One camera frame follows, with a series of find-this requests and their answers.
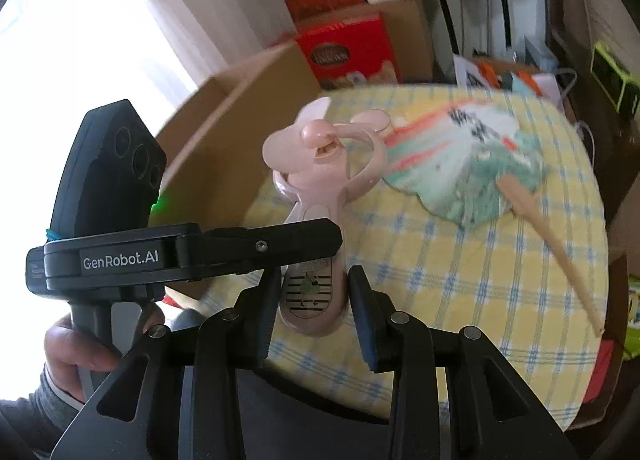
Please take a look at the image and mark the pink handheld electric fan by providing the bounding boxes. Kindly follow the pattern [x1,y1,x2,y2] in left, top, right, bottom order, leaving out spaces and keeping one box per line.
[262,97,390,336]

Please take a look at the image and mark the grey left forearm sleeve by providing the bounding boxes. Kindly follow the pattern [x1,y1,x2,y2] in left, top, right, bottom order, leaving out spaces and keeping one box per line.
[1,366,84,457]

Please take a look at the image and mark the person's left hand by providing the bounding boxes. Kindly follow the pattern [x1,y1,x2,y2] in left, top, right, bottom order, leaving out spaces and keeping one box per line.
[43,303,166,404]

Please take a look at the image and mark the open cardboard box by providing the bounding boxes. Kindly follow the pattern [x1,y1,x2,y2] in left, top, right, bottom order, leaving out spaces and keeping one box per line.
[150,42,320,229]

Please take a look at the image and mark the yellow plaid cloth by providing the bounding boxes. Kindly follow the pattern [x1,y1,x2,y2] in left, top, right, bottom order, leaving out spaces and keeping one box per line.
[199,81,612,433]

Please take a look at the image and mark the red collection gift box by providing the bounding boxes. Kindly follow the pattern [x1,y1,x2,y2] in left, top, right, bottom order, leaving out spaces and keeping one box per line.
[295,13,400,90]

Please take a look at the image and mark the white curtain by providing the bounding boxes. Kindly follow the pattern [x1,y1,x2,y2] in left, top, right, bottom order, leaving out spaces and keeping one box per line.
[109,0,302,90]

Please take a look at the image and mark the painted round paper fan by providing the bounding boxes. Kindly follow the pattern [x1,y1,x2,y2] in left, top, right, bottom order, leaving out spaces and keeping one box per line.
[384,99,604,337]

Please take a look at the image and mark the large brown cardboard box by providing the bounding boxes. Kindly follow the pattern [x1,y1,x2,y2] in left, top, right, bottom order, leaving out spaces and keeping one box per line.
[295,0,435,82]

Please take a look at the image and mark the white paper shopping bag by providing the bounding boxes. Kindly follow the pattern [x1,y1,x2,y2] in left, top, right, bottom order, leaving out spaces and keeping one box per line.
[454,56,563,108]

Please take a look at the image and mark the green black alarm clock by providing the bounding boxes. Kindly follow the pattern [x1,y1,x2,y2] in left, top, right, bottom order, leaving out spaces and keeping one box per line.
[590,42,639,120]

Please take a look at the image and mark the brown bed headboard cushions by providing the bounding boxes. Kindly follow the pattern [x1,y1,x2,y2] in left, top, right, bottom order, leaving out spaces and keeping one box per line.
[544,0,639,137]

